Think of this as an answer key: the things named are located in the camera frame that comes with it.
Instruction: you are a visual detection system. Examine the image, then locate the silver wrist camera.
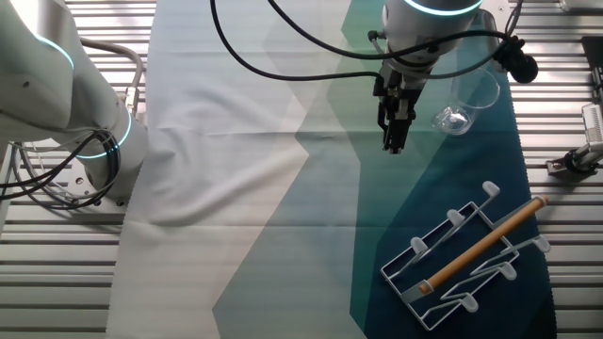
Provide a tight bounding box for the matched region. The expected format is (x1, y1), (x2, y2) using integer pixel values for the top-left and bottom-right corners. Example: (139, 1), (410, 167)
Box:
(472, 8), (504, 61)

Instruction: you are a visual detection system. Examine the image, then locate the clear plastic cup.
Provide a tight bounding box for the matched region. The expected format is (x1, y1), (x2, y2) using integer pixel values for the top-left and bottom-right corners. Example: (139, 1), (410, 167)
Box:
(431, 67), (501, 137)

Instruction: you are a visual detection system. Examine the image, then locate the teal white gradient tablecloth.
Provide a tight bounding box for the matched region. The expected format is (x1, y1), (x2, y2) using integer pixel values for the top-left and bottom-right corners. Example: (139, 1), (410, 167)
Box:
(106, 0), (560, 339)

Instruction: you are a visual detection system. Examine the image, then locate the black clamp tool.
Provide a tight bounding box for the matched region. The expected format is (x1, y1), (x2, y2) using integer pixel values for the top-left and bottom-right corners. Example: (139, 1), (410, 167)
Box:
(546, 142), (603, 178)

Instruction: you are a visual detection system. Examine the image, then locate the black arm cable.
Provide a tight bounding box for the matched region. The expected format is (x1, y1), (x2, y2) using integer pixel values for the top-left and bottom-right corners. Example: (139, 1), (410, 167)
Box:
(209, 0), (383, 82)

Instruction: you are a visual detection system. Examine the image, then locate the silver exterior camera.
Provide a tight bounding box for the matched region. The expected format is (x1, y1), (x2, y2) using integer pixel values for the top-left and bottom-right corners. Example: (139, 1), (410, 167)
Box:
(581, 103), (603, 144)

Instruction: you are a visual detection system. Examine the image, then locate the white wire cup rack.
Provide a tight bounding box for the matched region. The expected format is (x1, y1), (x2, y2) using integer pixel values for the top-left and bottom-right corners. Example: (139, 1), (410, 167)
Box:
(380, 180), (551, 331)

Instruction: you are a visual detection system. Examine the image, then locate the grey conduit hose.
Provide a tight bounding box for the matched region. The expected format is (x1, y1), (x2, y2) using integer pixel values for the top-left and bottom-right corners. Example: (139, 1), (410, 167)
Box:
(79, 37), (145, 117)

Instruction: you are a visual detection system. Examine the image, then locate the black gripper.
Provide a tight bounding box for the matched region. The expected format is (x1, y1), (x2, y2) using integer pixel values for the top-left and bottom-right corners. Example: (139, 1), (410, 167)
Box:
(373, 62), (428, 155)

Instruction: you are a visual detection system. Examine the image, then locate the black base cable bundle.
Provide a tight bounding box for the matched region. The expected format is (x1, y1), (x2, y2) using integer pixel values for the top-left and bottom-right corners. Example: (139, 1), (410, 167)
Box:
(0, 127), (122, 212)

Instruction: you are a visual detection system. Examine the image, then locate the black cable with plug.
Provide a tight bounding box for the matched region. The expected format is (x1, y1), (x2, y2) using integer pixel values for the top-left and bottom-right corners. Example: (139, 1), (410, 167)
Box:
(267, 0), (539, 85)

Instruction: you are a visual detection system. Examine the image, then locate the black bracket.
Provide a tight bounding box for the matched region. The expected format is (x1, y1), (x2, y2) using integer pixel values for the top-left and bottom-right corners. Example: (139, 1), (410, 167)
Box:
(581, 36), (603, 103)

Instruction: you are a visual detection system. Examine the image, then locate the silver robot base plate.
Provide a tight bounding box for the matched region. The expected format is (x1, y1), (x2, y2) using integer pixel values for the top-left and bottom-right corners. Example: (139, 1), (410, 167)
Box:
(65, 159), (131, 208)

